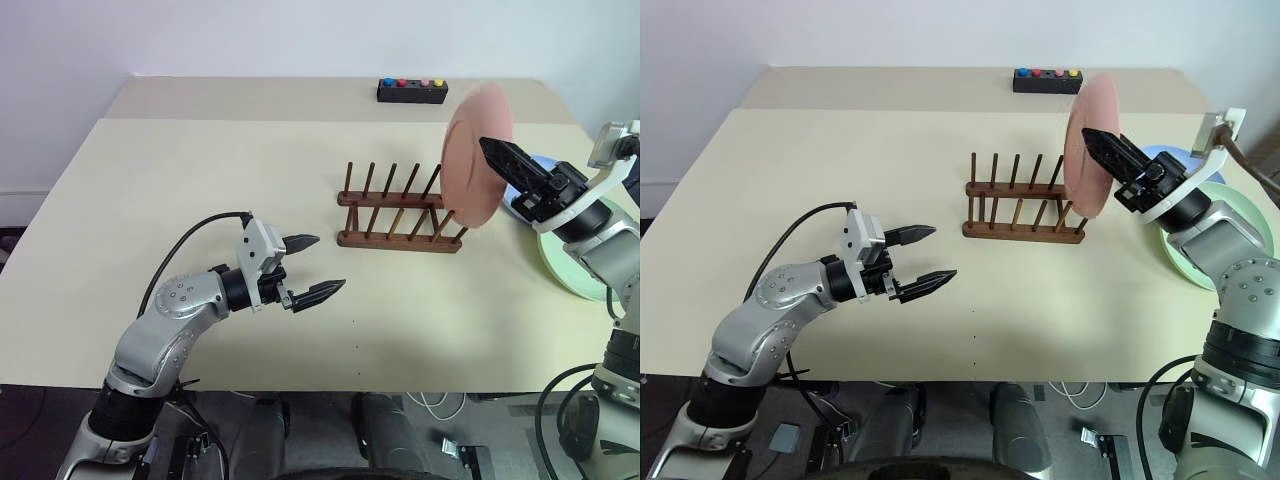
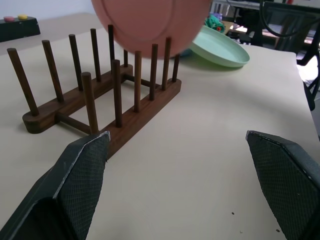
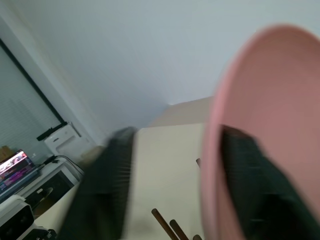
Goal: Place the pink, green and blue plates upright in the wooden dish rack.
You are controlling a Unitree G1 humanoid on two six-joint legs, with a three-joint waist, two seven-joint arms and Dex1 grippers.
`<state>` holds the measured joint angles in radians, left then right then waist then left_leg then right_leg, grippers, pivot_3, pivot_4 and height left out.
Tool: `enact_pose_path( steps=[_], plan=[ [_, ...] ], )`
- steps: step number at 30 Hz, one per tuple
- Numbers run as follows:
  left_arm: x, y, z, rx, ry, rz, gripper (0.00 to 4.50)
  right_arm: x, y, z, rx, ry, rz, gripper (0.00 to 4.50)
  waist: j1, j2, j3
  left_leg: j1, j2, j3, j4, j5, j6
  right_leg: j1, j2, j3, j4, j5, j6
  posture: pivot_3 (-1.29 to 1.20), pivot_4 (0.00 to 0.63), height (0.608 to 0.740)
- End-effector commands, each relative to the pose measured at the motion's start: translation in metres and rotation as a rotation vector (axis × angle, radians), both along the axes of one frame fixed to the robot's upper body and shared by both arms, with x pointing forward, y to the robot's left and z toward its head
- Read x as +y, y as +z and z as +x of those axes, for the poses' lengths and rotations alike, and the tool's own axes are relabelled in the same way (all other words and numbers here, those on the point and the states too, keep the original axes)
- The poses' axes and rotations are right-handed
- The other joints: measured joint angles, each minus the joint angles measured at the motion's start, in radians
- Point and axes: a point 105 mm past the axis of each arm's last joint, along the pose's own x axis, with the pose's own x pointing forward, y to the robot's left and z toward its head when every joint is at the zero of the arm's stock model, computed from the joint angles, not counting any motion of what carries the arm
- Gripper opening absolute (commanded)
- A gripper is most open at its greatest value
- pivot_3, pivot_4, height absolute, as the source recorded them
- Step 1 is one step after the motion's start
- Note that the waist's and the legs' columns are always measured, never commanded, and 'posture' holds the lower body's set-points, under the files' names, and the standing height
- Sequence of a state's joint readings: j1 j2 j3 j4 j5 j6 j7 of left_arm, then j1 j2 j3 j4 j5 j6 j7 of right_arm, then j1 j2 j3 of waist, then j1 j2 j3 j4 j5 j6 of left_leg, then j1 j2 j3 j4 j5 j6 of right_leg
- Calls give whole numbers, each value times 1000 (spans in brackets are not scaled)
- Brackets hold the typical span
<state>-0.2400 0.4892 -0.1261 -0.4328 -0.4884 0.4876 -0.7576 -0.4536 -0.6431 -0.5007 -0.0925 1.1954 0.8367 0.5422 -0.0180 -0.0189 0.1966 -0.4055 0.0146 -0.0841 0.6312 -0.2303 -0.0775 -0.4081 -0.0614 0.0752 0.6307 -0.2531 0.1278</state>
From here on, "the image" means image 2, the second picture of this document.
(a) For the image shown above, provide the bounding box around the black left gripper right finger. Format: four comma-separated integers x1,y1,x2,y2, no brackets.
245,129,320,240

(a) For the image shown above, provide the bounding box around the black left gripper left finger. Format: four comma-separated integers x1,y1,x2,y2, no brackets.
0,130,111,240

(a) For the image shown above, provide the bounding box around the pink plate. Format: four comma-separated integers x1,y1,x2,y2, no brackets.
90,0,213,59

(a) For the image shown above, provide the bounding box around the dark wooden dish rack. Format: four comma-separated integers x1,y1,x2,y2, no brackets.
6,24,182,158

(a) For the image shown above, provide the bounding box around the green plate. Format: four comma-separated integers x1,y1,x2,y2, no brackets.
180,25,251,68

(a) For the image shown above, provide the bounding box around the black button box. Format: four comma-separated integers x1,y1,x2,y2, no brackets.
0,16,41,43

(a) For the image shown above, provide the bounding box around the green knitted toy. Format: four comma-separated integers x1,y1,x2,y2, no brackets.
204,14,225,32

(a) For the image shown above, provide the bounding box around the black metal frame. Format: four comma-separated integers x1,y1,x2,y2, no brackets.
246,0,320,111

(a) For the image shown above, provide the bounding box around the black cable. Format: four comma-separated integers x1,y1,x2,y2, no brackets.
259,0,311,36

